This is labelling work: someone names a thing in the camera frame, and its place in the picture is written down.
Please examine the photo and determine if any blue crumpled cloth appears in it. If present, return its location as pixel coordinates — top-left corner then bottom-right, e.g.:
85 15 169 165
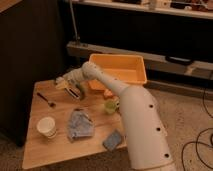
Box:
67 109 95 141

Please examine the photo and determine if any dark metal spoon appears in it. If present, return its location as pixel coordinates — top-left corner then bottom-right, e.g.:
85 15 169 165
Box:
37 92 56 108

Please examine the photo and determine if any blue sponge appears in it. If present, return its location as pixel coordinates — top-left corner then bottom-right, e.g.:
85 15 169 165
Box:
102 130 123 151

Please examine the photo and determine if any striped bristle brush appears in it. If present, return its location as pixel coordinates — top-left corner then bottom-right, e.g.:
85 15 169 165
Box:
66 86 81 100

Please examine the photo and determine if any yellow plastic bin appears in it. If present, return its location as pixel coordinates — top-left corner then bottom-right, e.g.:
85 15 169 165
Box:
89 54 147 85

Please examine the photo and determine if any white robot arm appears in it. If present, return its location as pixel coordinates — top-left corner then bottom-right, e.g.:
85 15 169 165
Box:
56 62 177 171

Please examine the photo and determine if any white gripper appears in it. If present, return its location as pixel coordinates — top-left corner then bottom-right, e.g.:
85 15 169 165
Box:
55 69 82 90

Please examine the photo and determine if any wooden table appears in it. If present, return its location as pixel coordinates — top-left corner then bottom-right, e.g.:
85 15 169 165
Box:
22 80 124 169

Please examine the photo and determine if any metal shelf rail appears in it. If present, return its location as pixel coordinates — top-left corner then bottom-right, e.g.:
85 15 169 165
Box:
66 41 213 80

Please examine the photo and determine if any black cable on floor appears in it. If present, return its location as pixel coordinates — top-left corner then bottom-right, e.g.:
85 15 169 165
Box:
180 71 213 171

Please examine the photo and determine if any green chili pepper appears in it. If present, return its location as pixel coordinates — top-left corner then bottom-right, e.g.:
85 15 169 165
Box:
77 84 85 100

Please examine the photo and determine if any white paper cup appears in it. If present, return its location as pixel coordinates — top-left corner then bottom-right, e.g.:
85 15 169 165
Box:
36 117 57 138

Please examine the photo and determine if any orange small block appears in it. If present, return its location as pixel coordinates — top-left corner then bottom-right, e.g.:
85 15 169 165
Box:
103 89 114 99

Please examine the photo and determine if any green plastic cup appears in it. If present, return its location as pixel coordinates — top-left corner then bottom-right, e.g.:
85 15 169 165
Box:
104 99 119 114

